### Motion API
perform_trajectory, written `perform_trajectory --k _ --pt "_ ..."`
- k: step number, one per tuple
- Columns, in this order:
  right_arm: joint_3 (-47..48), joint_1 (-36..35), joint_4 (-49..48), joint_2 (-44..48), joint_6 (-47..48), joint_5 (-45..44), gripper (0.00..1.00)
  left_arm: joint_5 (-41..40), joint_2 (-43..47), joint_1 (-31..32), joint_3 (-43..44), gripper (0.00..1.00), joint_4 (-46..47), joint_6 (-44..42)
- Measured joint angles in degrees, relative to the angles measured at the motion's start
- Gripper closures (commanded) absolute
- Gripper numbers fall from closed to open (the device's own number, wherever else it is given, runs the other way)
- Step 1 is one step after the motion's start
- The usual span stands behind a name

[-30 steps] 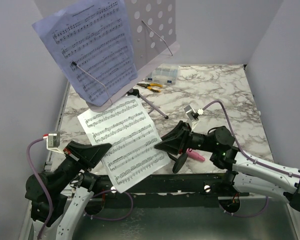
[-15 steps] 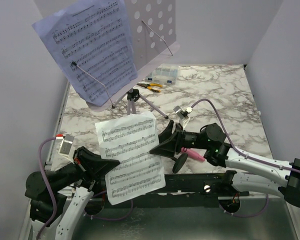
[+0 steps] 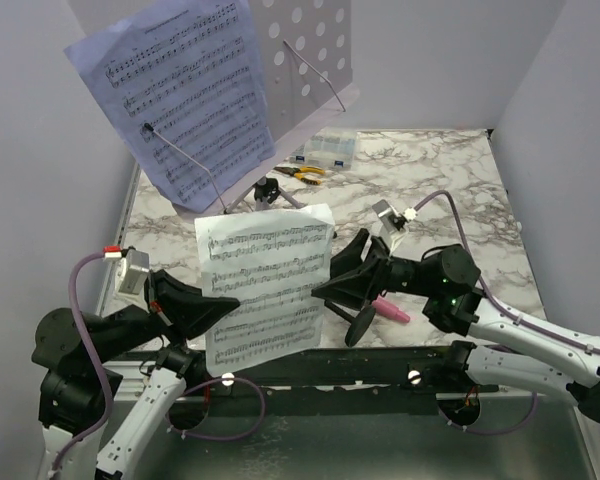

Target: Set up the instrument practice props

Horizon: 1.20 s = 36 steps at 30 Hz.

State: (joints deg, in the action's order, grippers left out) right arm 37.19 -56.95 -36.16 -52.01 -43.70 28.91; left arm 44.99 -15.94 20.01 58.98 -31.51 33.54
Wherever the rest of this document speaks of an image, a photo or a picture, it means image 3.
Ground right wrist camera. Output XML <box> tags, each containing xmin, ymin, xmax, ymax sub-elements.
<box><xmin>372</xmin><ymin>200</ymin><xmax>418</xmax><ymax>253</ymax></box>

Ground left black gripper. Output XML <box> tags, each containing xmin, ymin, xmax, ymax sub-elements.
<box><xmin>93</xmin><ymin>266</ymin><xmax>242</xmax><ymax>364</ymax></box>

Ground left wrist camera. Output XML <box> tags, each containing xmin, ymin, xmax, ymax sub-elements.
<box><xmin>103</xmin><ymin>246</ymin><xmax>150</xmax><ymax>301</ymax></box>

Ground white sheet music page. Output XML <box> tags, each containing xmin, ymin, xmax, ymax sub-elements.
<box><xmin>195</xmin><ymin>204</ymin><xmax>335</xmax><ymax>377</ymax></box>

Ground aluminium frame rail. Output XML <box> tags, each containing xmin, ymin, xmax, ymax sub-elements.
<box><xmin>104</xmin><ymin>362</ymin><xmax>148</xmax><ymax>402</ymax></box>

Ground lilac sheet music page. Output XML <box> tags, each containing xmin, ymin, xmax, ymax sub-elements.
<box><xmin>64</xmin><ymin>1</ymin><xmax>275</xmax><ymax>213</ymax></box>

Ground black microphone stand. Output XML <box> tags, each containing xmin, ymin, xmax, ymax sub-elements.
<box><xmin>324</xmin><ymin>301</ymin><xmax>376</xmax><ymax>348</ymax></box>

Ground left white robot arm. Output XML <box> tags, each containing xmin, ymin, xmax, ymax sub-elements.
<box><xmin>32</xmin><ymin>270</ymin><xmax>240</xmax><ymax>479</ymax></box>

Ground pink toy microphone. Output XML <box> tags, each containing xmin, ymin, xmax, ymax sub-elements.
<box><xmin>372</xmin><ymin>297</ymin><xmax>411</xmax><ymax>324</ymax></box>

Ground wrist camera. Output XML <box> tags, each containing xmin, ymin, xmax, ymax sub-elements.
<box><xmin>103</xmin><ymin>246</ymin><xmax>150</xmax><ymax>301</ymax></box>
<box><xmin>372</xmin><ymin>200</ymin><xmax>418</xmax><ymax>253</ymax></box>

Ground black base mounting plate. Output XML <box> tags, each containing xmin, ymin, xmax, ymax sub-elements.
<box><xmin>168</xmin><ymin>346</ymin><xmax>476</xmax><ymax>418</ymax></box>

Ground yellow handled pliers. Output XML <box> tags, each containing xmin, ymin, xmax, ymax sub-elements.
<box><xmin>274</xmin><ymin>166</ymin><xmax>325</xmax><ymax>186</ymax></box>

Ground lilac music stand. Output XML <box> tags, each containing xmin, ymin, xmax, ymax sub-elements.
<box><xmin>202</xmin><ymin>1</ymin><xmax>359</xmax><ymax>216</ymax></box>

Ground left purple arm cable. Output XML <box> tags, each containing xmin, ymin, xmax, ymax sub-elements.
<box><xmin>52</xmin><ymin>252</ymin><xmax>267</xmax><ymax>474</ymax></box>

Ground clear plastic screw box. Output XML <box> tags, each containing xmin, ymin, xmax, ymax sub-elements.
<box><xmin>287</xmin><ymin>128</ymin><xmax>358</xmax><ymax>170</ymax></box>

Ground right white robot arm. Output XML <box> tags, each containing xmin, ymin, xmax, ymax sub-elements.
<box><xmin>312</xmin><ymin>230</ymin><xmax>600</xmax><ymax>424</ymax></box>

